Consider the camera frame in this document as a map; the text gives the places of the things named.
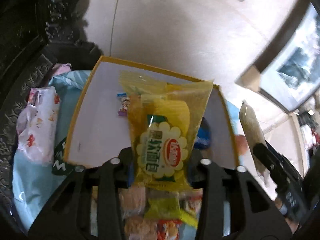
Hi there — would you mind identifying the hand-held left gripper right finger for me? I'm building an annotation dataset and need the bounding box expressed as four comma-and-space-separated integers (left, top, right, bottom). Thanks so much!
189, 152, 293, 240

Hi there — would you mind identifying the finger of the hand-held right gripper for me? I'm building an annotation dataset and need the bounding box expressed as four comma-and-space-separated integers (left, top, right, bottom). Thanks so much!
252, 140, 290, 190

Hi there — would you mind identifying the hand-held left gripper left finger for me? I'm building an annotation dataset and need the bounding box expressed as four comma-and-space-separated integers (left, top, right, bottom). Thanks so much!
27, 147, 133, 240

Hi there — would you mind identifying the beige snack bar packet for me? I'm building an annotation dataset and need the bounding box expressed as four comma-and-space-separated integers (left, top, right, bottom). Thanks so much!
238, 100, 269, 178

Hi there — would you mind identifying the blue snack packet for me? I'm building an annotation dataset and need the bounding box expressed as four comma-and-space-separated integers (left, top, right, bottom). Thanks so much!
196, 117, 212, 150

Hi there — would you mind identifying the heap of assorted snacks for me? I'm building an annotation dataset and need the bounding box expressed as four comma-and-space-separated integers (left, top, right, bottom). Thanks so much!
91, 185, 204, 240

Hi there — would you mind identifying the yellow cardboard box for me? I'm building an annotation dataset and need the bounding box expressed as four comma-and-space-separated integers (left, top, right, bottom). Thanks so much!
62, 55, 240, 170

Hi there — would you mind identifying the yellow bread packet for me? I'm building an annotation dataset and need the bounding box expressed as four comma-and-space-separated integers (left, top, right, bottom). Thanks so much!
119, 70, 214, 190

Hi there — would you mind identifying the small white candy packet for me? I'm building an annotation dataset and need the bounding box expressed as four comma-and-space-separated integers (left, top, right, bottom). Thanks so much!
117, 93, 132, 117

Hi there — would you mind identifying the red apple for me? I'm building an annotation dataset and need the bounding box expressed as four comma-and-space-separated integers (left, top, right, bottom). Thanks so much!
236, 134, 248, 156

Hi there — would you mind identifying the light blue printed tablecloth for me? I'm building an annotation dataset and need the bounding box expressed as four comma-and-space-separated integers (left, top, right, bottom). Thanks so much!
11, 69, 240, 240

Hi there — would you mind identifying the cardboard corner protector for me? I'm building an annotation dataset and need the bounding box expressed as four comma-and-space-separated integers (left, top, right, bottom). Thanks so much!
234, 66, 262, 90

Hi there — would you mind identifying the white plastic bag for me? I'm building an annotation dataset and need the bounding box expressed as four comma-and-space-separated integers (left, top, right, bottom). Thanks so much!
16, 86, 61, 165

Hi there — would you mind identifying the framed painting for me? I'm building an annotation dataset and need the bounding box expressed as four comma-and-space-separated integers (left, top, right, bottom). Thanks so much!
259, 2, 320, 113

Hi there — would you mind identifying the dark carved wooden furniture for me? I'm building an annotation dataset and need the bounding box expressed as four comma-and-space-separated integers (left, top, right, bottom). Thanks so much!
0, 0, 103, 230

